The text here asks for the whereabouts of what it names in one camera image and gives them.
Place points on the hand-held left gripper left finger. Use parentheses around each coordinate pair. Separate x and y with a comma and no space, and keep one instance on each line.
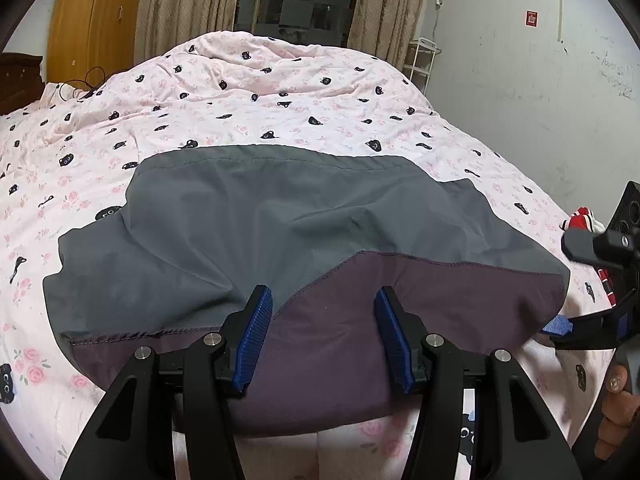
(255,332)

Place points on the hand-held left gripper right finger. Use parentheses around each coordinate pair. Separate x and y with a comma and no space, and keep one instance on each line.
(395,340)

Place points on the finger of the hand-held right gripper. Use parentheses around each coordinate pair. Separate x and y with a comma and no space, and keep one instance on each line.
(577,245)
(557,328)

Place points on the grey purple garment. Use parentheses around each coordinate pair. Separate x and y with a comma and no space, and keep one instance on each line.
(300,220)

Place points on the person's right hand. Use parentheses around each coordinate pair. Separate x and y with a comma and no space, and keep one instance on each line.
(617,420)

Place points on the red white striped cloth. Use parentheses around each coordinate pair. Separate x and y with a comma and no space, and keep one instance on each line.
(582,220)

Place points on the pink printed blanket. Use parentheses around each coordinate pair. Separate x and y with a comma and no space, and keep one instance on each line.
(250,90)

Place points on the beige curtain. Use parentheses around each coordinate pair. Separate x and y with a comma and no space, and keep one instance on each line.
(185,10)
(390,5)

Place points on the dark window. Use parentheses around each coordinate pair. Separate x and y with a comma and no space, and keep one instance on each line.
(295,0)

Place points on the dark wooden headboard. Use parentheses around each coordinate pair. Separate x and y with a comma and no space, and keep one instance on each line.
(17,80)

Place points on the wooden wardrobe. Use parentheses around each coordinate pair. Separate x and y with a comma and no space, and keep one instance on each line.
(90,20)

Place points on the red wall sign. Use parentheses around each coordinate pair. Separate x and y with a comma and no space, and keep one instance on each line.
(531,17)

